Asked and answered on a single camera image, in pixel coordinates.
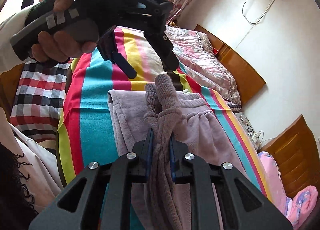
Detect lilac knit pants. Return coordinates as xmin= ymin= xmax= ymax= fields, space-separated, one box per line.
xmin=108 ymin=74 xmax=244 ymax=229

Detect person's left hand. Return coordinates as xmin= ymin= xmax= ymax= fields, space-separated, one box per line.
xmin=25 ymin=0 xmax=97 ymax=63

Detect pink floral quilt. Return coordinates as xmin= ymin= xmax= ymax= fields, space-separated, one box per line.
xmin=165 ymin=25 xmax=241 ymax=112

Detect rolled pink floral duvet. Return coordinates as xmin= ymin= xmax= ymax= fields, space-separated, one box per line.
xmin=285 ymin=186 xmax=318 ymax=229

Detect rainbow striped blanket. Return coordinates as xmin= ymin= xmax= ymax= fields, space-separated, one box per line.
xmin=58 ymin=27 xmax=271 ymax=229

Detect person's white coat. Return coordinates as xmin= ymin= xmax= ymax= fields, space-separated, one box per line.
xmin=0 ymin=107 xmax=65 ymax=230

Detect white power strip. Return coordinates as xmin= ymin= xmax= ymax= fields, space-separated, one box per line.
xmin=252 ymin=131 xmax=264 ymax=143

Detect cluttered nightstand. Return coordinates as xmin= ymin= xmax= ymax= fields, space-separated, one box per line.
xmin=235 ymin=112 xmax=260 ymax=151

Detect right wooden headboard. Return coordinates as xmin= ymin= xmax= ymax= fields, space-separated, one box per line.
xmin=261 ymin=115 xmax=319 ymax=198

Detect wooden headboard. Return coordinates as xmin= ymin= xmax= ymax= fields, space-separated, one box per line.
xmin=194 ymin=24 xmax=266 ymax=107
xmin=261 ymin=115 xmax=319 ymax=198

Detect plaid checkered sheet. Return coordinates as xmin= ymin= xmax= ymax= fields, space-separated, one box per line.
xmin=10 ymin=60 xmax=71 ymax=143

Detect left wooden headboard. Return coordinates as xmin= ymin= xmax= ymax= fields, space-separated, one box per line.
xmin=194 ymin=24 xmax=266 ymax=107

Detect white wall cable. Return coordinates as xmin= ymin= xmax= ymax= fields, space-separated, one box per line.
xmin=235 ymin=0 xmax=277 ymax=49

